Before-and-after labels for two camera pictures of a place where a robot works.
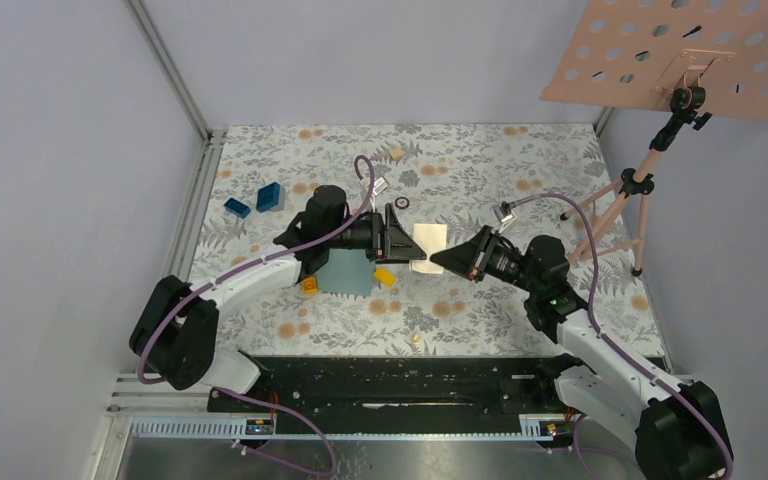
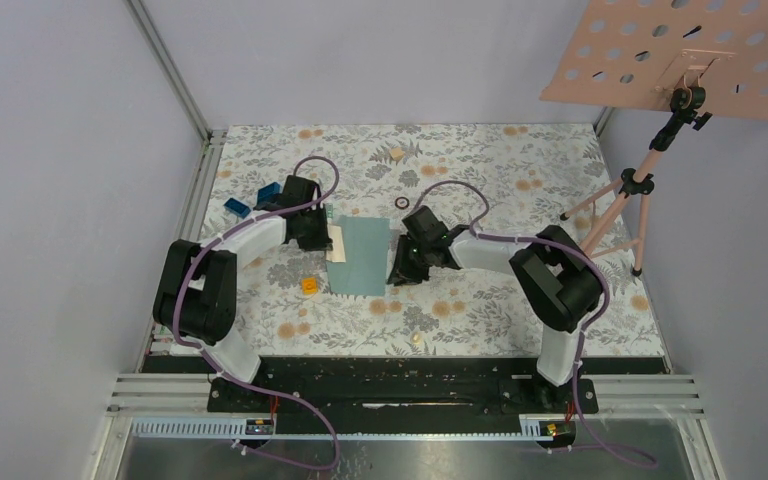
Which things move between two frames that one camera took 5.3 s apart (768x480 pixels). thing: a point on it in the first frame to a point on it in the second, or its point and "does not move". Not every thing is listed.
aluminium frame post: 211,152 does not move
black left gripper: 399,246 to 322,242
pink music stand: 736,58 does not move
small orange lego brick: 310,285 does not move
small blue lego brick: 237,208 does not move
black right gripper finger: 465,258 to 412,264
